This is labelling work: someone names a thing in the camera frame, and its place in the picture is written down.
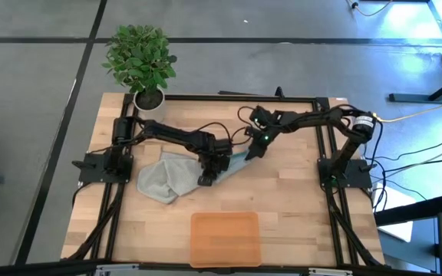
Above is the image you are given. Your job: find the light blue microfiber towel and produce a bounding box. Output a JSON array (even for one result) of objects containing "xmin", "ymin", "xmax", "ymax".
[{"xmin": 212, "ymin": 149, "xmax": 253, "ymax": 186}]

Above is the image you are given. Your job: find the translucent orange plastic basket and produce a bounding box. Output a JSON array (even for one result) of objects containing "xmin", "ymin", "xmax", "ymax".
[{"xmin": 189, "ymin": 212, "xmax": 262, "ymax": 268}]

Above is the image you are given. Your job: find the yellow extension cable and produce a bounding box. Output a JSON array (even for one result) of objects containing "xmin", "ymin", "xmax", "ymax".
[{"xmin": 380, "ymin": 95, "xmax": 442, "ymax": 124}]

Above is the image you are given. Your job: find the grey waffle microfiber towel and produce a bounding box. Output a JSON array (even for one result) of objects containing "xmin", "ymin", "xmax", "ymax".
[{"xmin": 136, "ymin": 151, "xmax": 209, "ymax": 205}]

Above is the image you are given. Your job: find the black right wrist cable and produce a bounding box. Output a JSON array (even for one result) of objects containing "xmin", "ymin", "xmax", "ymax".
[{"xmin": 230, "ymin": 105, "xmax": 259, "ymax": 146}]

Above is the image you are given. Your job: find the black aluminium table frame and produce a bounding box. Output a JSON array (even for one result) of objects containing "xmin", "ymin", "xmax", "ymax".
[{"xmin": 61, "ymin": 93, "xmax": 386, "ymax": 269}]

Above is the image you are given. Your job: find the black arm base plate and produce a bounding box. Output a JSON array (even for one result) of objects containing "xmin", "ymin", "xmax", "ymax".
[
  {"xmin": 317, "ymin": 157, "xmax": 378, "ymax": 189},
  {"xmin": 71, "ymin": 152, "xmax": 134, "ymax": 184}
]

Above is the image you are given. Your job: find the black desk beam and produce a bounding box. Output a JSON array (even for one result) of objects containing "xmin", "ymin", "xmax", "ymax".
[{"xmin": 374, "ymin": 193, "xmax": 442, "ymax": 227}]

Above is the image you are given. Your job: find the white board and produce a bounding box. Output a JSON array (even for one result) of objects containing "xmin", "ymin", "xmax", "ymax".
[{"xmin": 372, "ymin": 182, "xmax": 417, "ymax": 243}]

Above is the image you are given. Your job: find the tan cable with black plug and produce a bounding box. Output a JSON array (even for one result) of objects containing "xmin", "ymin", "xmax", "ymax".
[{"xmin": 345, "ymin": 0, "xmax": 394, "ymax": 18}]

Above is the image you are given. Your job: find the green plant in white pot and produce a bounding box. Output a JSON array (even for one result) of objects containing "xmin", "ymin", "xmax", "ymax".
[{"xmin": 101, "ymin": 24, "xmax": 179, "ymax": 123}]

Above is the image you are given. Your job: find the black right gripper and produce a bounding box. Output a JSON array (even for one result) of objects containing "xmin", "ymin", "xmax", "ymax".
[{"xmin": 243, "ymin": 105, "xmax": 283, "ymax": 161}]

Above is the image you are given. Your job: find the black desk leg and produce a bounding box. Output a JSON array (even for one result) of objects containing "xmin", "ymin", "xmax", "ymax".
[{"xmin": 388, "ymin": 71, "xmax": 442, "ymax": 104}]

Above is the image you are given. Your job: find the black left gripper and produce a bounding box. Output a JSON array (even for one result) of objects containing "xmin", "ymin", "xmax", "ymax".
[{"xmin": 196, "ymin": 138, "xmax": 234, "ymax": 188}]

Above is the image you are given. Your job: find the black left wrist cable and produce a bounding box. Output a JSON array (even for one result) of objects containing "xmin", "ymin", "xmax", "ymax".
[{"xmin": 190, "ymin": 121, "xmax": 233, "ymax": 143}]

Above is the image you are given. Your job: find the black gantry bar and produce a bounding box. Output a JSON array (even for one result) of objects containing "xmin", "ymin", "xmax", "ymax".
[{"xmin": 0, "ymin": 259, "xmax": 442, "ymax": 276}]

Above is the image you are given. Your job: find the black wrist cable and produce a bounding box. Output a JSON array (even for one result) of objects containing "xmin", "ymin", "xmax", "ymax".
[
  {"xmin": 190, "ymin": 121, "xmax": 233, "ymax": 143},
  {"xmin": 230, "ymin": 105, "xmax": 259, "ymax": 146}
]

